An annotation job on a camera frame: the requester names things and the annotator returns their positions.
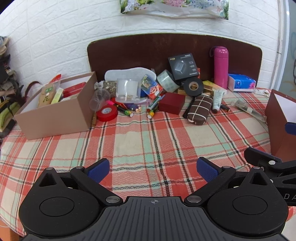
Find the blue red card box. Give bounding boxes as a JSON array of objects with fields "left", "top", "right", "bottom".
[{"left": 140, "top": 74, "right": 163, "bottom": 100}]

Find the clear tape roll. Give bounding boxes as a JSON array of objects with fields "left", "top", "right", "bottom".
[{"left": 157, "top": 70, "right": 180, "bottom": 93}]

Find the tan cardboard box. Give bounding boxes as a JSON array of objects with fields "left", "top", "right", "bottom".
[{"left": 14, "top": 71, "right": 99, "bottom": 140}]

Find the white cream tube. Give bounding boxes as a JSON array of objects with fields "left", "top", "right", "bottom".
[{"left": 211, "top": 90, "right": 223, "bottom": 113}]

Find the floral plastic bag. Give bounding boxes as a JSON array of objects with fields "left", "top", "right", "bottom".
[{"left": 120, "top": 0, "right": 229, "bottom": 20}]

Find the green tea packet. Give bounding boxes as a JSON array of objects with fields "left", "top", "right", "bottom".
[{"left": 38, "top": 83, "right": 56, "bottom": 108}]

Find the plaid tablecloth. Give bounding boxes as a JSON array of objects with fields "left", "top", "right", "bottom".
[{"left": 0, "top": 87, "right": 296, "bottom": 234}]

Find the white insole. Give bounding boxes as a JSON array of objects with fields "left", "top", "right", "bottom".
[{"left": 105, "top": 67, "right": 157, "bottom": 82}]

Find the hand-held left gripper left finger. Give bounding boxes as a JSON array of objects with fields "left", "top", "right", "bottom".
[{"left": 38, "top": 158, "right": 123, "bottom": 207}]

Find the red flat box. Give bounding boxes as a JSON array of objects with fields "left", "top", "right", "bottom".
[{"left": 62, "top": 82, "right": 87, "bottom": 98}]

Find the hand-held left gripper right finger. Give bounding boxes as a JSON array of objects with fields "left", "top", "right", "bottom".
[{"left": 184, "top": 157, "right": 273, "bottom": 207}]

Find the blue tissue pack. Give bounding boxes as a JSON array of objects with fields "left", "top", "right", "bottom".
[{"left": 228, "top": 74, "right": 257, "bottom": 92}]

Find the red tape roll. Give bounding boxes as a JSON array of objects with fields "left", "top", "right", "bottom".
[{"left": 96, "top": 104, "right": 118, "bottom": 122}]

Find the white bag with red handles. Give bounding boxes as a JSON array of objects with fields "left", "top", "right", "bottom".
[{"left": 23, "top": 81, "right": 47, "bottom": 105}]

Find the clear syringe pen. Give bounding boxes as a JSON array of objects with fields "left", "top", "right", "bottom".
[{"left": 233, "top": 100, "right": 266, "bottom": 121}]

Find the pile of clothes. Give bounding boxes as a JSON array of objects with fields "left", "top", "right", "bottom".
[{"left": 0, "top": 36, "right": 25, "bottom": 139}]

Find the dried flower pouch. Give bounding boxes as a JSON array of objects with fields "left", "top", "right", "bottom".
[{"left": 102, "top": 80, "right": 118, "bottom": 98}]

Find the dark wooden headboard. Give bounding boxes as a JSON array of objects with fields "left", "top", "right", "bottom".
[{"left": 87, "top": 33, "right": 263, "bottom": 90}]

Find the brown open box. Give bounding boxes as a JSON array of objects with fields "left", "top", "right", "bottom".
[{"left": 265, "top": 89, "right": 296, "bottom": 163}]

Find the yellow green tube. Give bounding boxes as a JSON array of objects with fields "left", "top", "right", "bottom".
[{"left": 51, "top": 88, "right": 64, "bottom": 104}]

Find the clear plastic cup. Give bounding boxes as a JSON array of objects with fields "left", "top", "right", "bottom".
[{"left": 90, "top": 89, "right": 111, "bottom": 112}]

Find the clear jar with white candle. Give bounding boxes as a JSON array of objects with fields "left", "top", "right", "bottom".
[{"left": 115, "top": 78, "right": 141, "bottom": 103}]

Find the black product box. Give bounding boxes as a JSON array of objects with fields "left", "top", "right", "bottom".
[{"left": 168, "top": 53, "right": 201, "bottom": 81}]

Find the gold box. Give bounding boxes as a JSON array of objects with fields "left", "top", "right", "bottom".
[{"left": 203, "top": 80, "right": 227, "bottom": 95}]

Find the black tape roll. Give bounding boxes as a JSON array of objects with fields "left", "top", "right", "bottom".
[{"left": 183, "top": 77, "right": 204, "bottom": 96}]

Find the brown grid glasses case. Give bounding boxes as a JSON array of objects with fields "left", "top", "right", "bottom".
[{"left": 187, "top": 94, "right": 213, "bottom": 126}]

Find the black comb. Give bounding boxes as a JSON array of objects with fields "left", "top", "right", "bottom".
[{"left": 183, "top": 96, "right": 197, "bottom": 118}]

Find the pink thermos bottle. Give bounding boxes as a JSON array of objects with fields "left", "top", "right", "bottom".
[{"left": 210, "top": 46, "right": 229, "bottom": 90}]

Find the dark red box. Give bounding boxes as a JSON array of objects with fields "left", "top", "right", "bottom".
[{"left": 158, "top": 92, "right": 186, "bottom": 115}]

